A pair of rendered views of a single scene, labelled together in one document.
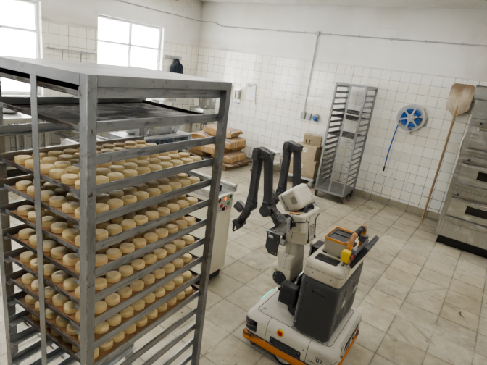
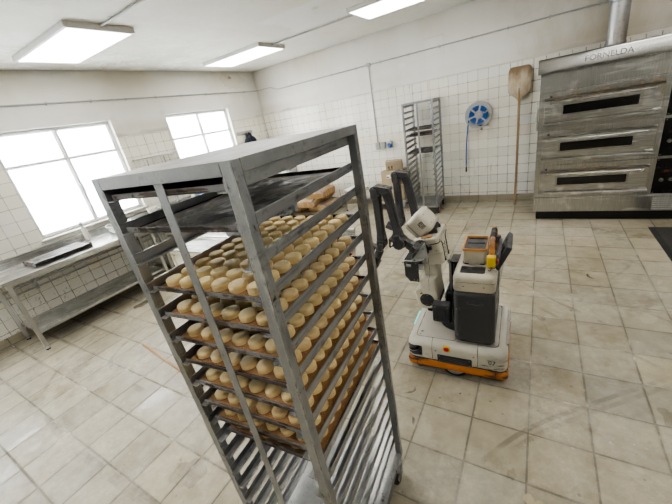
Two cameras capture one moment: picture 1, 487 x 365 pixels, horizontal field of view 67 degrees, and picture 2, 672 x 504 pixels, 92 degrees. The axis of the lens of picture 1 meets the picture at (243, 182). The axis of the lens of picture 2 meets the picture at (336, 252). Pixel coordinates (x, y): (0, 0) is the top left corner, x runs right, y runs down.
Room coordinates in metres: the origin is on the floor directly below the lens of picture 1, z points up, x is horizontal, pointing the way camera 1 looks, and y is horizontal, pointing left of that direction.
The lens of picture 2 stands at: (0.27, 0.24, 1.86)
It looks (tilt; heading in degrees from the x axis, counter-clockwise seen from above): 23 degrees down; 0
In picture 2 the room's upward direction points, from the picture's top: 11 degrees counter-clockwise
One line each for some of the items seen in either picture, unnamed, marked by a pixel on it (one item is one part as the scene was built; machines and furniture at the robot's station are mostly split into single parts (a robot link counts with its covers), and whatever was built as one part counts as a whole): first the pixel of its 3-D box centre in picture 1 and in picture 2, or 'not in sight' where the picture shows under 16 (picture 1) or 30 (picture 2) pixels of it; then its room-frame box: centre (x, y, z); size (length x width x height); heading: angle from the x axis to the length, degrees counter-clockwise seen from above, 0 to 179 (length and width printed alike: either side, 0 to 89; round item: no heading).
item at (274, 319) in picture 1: (304, 324); (460, 332); (2.29, -0.58, 0.16); 0.67 x 0.64 x 0.25; 59
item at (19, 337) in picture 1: (85, 303); (275, 389); (1.41, 0.63, 0.78); 0.64 x 0.03 x 0.03; 151
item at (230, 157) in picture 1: (230, 156); (324, 204); (6.96, 0.33, 0.19); 0.72 x 0.42 x 0.15; 151
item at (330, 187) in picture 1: (345, 141); (424, 156); (5.93, -1.53, 0.93); 0.64 x 0.51 x 1.78; 149
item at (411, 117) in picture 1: (404, 140); (478, 137); (5.78, -2.39, 1.10); 0.41 x 0.17 x 1.10; 57
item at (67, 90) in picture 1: (120, 85); (246, 165); (1.30, 0.47, 1.77); 0.60 x 0.40 x 0.02; 151
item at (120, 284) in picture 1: (153, 264); (339, 338); (1.21, 0.29, 1.14); 0.64 x 0.03 x 0.03; 151
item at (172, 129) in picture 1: (153, 125); not in sight; (3.36, 0.89, 1.25); 0.56 x 0.29 x 0.14; 149
